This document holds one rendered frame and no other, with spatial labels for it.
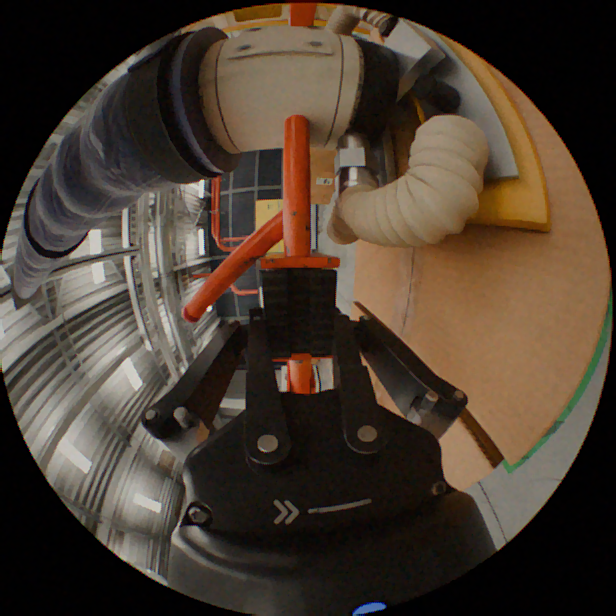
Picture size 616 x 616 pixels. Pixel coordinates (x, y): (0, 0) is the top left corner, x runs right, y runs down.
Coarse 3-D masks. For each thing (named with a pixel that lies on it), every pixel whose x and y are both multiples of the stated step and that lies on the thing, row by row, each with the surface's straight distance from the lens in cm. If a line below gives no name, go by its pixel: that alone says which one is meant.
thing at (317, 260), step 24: (264, 264) 12; (288, 264) 12; (312, 264) 12; (336, 264) 13; (264, 288) 12; (288, 288) 13; (312, 288) 12; (336, 288) 12; (264, 312) 12; (288, 312) 12; (312, 312) 12; (288, 336) 13; (312, 336) 13; (288, 360) 15
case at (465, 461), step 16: (352, 304) 41; (368, 368) 34; (384, 400) 30; (464, 416) 19; (448, 432) 20; (464, 432) 19; (480, 432) 19; (448, 448) 21; (464, 448) 19; (480, 448) 18; (496, 448) 19; (448, 464) 21; (464, 464) 20; (480, 464) 19; (496, 464) 19; (448, 480) 22; (464, 480) 21
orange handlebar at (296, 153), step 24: (288, 24) 25; (312, 24) 25; (288, 120) 18; (288, 144) 16; (288, 168) 15; (288, 192) 14; (288, 216) 14; (288, 240) 14; (288, 384) 19; (312, 384) 19
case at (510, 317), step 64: (576, 192) 15; (384, 256) 28; (448, 256) 18; (512, 256) 15; (576, 256) 14; (384, 320) 28; (448, 320) 18; (512, 320) 14; (576, 320) 14; (512, 384) 15; (576, 384) 14; (512, 448) 17
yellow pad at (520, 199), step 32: (384, 32) 28; (448, 64) 21; (480, 64) 19; (416, 96) 18; (448, 96) 17; (480, 96) 17; (480, 128) 15; (512, 128) 15; (512, 160) 13; (512, 192) 13; (544, 192) 13; (480, 224) 15; (512, 224) 13; (544, 224) 12
